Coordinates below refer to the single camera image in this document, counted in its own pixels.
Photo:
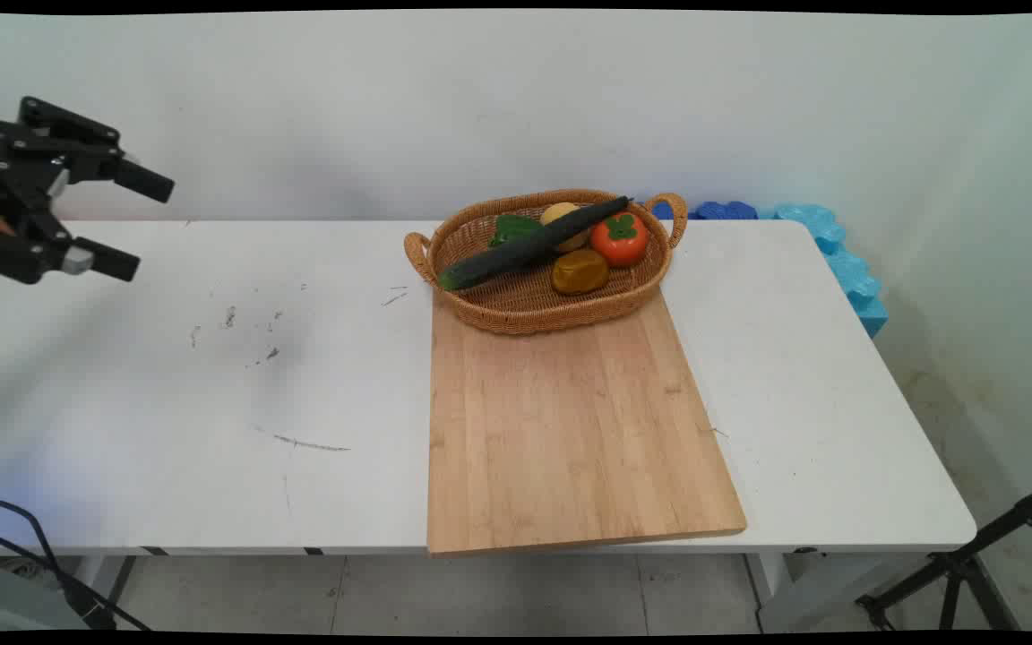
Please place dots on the brown potato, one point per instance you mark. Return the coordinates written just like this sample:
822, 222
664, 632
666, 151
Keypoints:
580, 272

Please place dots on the woven wicker basket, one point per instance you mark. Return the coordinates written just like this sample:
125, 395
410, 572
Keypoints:
534, 300

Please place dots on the green bell pepper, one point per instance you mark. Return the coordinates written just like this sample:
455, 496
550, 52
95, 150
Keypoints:
511, 227

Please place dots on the orange persimmon with green calyx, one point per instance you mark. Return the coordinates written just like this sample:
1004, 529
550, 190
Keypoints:
620, 240

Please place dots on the round yellow fruit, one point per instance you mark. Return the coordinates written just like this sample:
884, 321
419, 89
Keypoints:
561, 215

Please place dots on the wooden cutting board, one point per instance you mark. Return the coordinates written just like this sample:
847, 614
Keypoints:
570, 439

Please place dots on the light blue foam mat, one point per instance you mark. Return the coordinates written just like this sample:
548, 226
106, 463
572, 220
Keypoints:
847, 269

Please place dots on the white table leg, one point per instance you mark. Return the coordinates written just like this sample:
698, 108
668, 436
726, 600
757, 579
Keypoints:
780, 587
104, 582

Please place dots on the black tripod stand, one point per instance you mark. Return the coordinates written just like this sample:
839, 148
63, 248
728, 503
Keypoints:
959, 566

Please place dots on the long dark green cucumber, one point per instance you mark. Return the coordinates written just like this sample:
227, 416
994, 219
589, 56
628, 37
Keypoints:
529, 246

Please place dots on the dark blue foam mat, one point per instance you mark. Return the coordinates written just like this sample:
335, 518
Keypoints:
724, 210

